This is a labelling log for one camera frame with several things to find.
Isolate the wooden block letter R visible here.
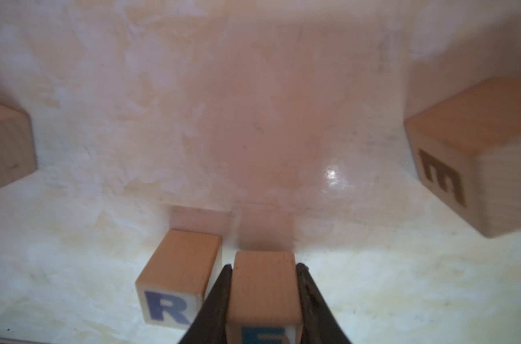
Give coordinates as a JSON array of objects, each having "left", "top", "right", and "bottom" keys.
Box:
[{"left": 135, "top": 229, "right": 223, "bottom": 329}]

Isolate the wooden block letter P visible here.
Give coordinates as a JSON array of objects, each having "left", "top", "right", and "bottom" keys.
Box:
[{"left": 0, "top": 104, "right": 38, "bottom": 189}]

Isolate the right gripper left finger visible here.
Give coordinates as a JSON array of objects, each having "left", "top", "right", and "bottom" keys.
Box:
[{"left": 179, "top": 265, "right": 233, "bottom": 344}]

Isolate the wooden block letter E blue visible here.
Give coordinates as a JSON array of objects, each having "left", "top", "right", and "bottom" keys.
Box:
[{"left": 225, "top": 251, "right": 303, "bottom": 343}]

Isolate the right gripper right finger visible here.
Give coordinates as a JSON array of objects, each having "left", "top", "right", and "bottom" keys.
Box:
[{"left": 296, "top": 263, "right": 352, "bottom": 344}]

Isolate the wooden block orange letter E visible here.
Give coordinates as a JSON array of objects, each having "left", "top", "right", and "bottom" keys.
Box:
[{"left": 404, "top": 77, "right": 521, "bottom": 237}]

